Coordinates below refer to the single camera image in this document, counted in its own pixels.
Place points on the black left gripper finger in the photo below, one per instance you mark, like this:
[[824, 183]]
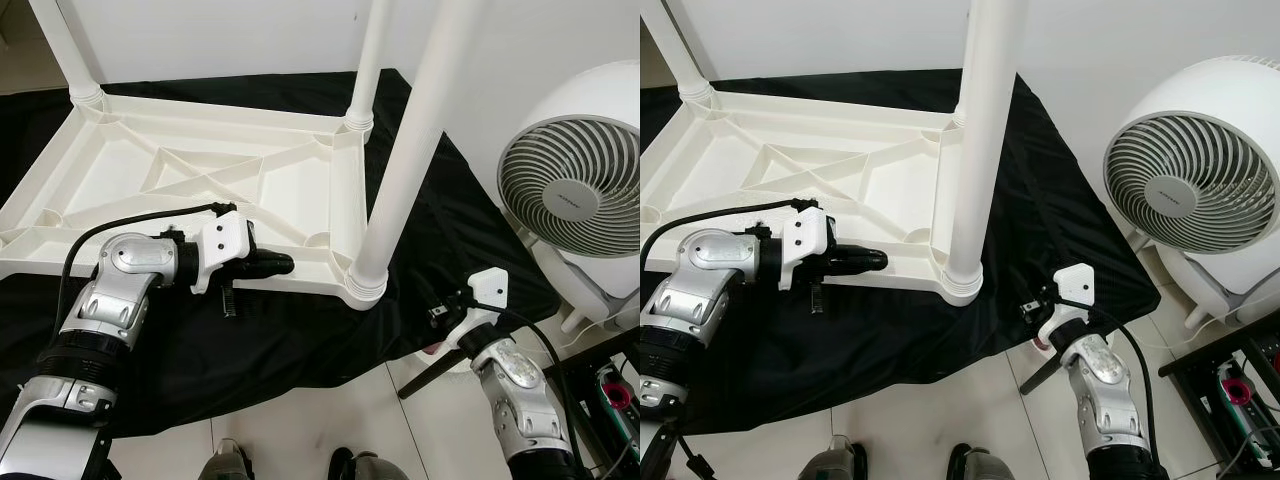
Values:
[[270, 263], [865, 260]]

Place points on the white plastic table top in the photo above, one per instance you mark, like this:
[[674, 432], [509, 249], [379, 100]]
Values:
[[900, 190], [300, 190]]

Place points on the white plastic table leg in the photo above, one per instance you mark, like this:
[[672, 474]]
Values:
[[985, 130], [60, 45], [960, 112], [410, 150], [675, 45], [368, 60]]

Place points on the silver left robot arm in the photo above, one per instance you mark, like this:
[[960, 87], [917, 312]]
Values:
[[110, 300], [700, 270]]

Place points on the black metal table leg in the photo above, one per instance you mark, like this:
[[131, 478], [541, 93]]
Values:
[[430, 375], [1040, 375]]

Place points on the black table cloth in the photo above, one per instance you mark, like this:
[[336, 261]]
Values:
[[900, 350], [300, 340]]

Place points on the white grey floor appliance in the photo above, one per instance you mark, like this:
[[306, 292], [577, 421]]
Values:
[[1220, 290], [590, 290]]

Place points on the black low shelf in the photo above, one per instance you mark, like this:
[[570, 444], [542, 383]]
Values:
[[1220, 390], [590, 400]]

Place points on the grey right robot leg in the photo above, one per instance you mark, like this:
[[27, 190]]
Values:
[[365, 465], [980, 465]]

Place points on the grey robot leg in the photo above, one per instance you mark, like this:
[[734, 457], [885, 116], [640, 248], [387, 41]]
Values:
[[225, 462], [835, 462], [365, 465], [980, 465]]

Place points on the white round fan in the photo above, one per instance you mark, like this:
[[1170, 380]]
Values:
[[570, 190], [1180, 185]]

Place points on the grey pink hair dryer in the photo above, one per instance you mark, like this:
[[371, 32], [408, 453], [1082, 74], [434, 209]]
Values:
[[617, 395], [1238, 392]]

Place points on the grey left robot leg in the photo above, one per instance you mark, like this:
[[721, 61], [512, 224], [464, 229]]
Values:
[[835, 462], [225, 462]]

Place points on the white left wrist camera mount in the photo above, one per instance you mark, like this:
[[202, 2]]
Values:
[[220, 245], [805, 235]]

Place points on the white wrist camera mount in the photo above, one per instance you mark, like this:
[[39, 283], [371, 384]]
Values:
[[805, 235], [220, 245], [1075, 285], [488, 290]]

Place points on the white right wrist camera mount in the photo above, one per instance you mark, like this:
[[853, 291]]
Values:
[[488, 290], [1075, 285]]

